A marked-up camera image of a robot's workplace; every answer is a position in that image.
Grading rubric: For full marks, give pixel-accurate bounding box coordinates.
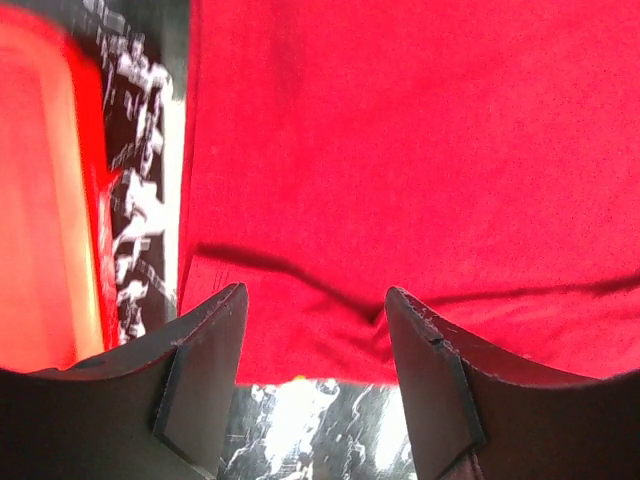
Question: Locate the dark red t-shirt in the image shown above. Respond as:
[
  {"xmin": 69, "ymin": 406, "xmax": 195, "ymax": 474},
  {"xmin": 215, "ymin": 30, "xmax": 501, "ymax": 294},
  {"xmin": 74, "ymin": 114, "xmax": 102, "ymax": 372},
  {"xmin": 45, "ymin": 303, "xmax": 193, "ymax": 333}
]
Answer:
[{"xmin": 178, "ymin": 1, "xmax": 639, "ymax": 384}]

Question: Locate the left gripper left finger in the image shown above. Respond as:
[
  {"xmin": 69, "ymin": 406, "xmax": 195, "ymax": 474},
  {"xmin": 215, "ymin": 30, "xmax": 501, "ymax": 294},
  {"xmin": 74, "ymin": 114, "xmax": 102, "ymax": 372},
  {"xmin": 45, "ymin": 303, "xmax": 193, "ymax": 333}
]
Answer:
[{"xmin": 1, "ymin": 283, "xmax": 248, "ymax": 479}]

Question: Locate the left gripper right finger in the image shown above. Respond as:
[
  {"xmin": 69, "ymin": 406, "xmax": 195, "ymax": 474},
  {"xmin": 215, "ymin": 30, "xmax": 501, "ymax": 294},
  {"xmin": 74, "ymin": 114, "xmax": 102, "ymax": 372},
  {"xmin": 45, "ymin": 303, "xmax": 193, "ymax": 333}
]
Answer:
[{"xmin": 385, "ymin": 287, "xmax": 639, "ymax": 479}]

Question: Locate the red plastic bin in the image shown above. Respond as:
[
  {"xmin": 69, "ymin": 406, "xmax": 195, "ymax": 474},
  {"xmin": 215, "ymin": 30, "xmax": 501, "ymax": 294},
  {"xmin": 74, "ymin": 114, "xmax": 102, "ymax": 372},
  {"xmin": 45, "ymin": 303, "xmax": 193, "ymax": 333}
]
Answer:
[{"xmin": 1, "ymin": 4, "xmax": 118, "ymax": 373}]

